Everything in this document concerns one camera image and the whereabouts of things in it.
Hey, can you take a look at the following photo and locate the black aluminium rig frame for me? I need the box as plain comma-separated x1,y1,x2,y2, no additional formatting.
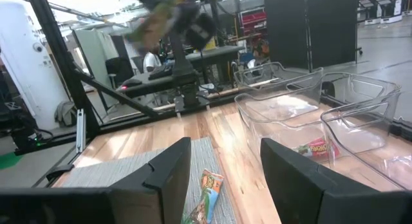
12,0,412,183

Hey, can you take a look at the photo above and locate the black partition wall panel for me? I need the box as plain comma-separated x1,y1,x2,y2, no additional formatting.
263,0,359,71

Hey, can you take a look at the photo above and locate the red storage bin shelf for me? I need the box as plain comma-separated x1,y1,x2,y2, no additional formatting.
239,10,268,37

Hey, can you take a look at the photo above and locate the silver aluminium extrusion piece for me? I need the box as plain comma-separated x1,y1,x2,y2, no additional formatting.
75,108,87,154

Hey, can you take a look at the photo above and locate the black computer mouse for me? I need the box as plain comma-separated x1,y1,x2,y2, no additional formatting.
121,78,144,89

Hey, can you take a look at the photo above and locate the person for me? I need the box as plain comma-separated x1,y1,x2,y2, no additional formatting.
142,46,163,74

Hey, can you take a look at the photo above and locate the grey woven table mat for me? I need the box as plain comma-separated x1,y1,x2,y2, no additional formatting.
60,136,238,224

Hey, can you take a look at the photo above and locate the black equipment with cables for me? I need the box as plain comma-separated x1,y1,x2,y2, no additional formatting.
0,98,54,151

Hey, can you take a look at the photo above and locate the pale partition panel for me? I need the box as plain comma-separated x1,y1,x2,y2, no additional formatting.
71,28,120,109

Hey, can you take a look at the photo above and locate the grey cloth bundle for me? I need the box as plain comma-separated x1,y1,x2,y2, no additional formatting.
53,100,77,127

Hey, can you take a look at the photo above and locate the black desk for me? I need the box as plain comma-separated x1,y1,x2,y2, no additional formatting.
116,45,246,100

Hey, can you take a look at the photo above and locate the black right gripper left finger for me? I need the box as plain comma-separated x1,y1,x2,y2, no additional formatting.
109,136,192,224

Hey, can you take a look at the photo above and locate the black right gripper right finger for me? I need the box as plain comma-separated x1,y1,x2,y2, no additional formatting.
259,137,380,224

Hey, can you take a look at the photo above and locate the black office chair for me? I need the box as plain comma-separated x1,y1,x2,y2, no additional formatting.
105,56,136,88

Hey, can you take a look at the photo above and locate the clear plastic bin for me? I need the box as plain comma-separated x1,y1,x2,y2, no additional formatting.
234,68,326,169
320,71,412,191
232,61,324,90

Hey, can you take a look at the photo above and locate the black keyboard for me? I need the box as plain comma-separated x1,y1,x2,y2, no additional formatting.
147,64,175,81

